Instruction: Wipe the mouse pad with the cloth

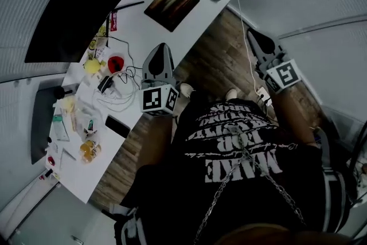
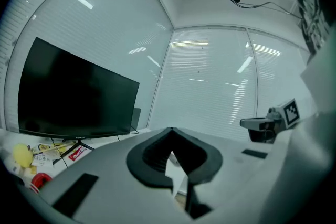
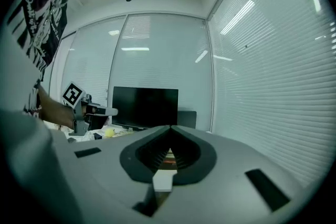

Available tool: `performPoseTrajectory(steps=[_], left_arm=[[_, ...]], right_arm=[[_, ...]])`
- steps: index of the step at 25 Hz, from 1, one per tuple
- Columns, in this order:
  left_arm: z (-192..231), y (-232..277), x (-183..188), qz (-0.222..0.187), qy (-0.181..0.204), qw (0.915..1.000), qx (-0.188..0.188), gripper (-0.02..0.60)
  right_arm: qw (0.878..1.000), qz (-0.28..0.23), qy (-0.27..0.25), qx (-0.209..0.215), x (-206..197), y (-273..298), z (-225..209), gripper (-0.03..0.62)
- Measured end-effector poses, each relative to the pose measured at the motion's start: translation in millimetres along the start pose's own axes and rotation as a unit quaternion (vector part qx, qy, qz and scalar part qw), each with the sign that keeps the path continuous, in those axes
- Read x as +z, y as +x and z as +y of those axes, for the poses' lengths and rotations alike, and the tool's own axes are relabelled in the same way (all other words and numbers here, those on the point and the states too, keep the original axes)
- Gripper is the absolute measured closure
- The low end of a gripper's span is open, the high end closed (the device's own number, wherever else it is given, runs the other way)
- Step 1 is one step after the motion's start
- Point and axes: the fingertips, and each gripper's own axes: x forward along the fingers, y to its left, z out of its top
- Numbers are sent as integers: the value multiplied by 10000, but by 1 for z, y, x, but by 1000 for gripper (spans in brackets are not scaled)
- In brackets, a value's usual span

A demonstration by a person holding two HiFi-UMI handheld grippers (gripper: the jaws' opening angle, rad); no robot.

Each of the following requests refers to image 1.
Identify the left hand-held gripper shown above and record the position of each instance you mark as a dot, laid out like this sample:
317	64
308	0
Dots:
155	100

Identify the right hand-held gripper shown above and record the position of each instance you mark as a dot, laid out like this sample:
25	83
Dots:
284	74

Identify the dark streaked mouse pad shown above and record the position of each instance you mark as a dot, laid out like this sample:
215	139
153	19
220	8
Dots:
172	5

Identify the person's right forearm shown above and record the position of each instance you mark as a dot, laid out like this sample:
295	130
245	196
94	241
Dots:
289	114

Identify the person's left forearm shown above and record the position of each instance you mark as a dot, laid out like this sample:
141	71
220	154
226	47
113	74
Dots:
156	140

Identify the person's left white shoe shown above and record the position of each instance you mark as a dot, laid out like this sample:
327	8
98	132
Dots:
187	90

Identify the person's white shoe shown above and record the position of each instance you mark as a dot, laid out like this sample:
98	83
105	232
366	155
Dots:
187	90
231	93

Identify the red toy with black eyes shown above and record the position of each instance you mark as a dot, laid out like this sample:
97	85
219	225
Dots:
117	63

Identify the white power strip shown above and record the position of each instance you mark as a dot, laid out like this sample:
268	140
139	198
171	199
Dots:
263	94

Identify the person's right white shoe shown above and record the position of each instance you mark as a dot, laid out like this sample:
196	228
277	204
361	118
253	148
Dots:
231	93

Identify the black charger block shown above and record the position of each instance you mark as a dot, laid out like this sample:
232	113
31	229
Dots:
105	84

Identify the red card packet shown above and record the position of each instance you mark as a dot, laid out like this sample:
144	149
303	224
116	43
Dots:
113	22

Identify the yellow printed packets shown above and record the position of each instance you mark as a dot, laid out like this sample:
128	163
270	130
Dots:
97	43

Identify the yellow toy figure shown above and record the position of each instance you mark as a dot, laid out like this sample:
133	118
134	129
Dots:
92	66

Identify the black smartphone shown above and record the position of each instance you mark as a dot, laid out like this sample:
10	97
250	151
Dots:
117	126

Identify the clear plastic bag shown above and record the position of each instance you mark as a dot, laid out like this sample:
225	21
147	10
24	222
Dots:
84	123

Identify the black computer monitor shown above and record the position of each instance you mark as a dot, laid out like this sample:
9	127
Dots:
86	3

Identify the black round desk gadget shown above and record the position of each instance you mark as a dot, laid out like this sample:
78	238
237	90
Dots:
60	92

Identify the person's black printed t-shirt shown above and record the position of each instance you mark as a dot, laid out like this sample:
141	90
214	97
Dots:
172	195

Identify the small red round item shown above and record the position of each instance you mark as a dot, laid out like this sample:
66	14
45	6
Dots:
50	160

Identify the small silver floor fitting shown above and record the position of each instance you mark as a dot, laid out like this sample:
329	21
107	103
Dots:
77	239

